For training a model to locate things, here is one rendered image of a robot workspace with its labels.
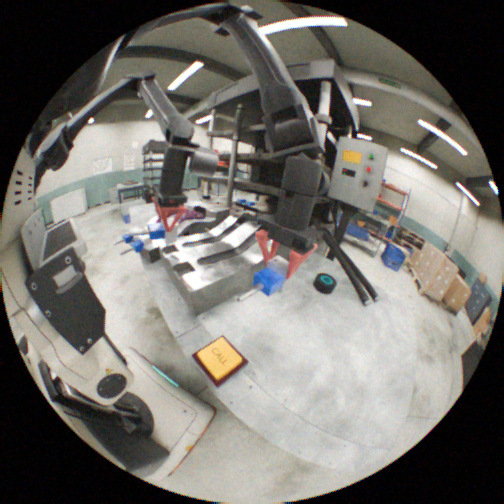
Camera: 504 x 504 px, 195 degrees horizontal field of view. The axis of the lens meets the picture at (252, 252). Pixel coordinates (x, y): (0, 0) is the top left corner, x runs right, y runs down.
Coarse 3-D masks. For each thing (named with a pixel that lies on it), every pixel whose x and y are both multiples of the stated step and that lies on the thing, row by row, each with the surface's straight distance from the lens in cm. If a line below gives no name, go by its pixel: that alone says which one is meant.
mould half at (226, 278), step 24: (240, 216) 63; (192, 240) 52; (240, 240) 50; (168, 264) 44; (192, 264) 39; (216, 264) 39; (240, 264) 40; (264, 264) 45; (192, 288) 32; (216, 288) 35; (240, 288) 43; (192, 312) 39
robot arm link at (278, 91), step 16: (240, 16) 44; (256, 16) 46; (224, 32) 48; (240, 32) 39; (256, 32) 37; (240, 48) 36; (256, 48) 33; (272, 48) 35; (256, 64) 31; (272, 64) 29; (272, 80) 28; (288, 80) 27; (272, 96) 26; (288, 96) 25; (272, 112) 26; (288, 112) 27; (304, 112) 24; (272, 128) 25; (288, 128) 24; (304, 128) 23; (272, 144) 25; (288, 144) 25; (304, 144) 24
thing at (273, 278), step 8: (272, 264) 29; (280, 264) 29; (288, 264) 30; (264, 272) 28; (272, 272) 28; (280, 272) 28; (256, 280) 27; (264, 280) 26; (272, 280) 26; (280, 280) 27; (288, 280) 30; (256, 288) 25; (264, 288) 27; (272, 288) 26; (280, 288) 30; (240, 296) 23; (248, 296) 24
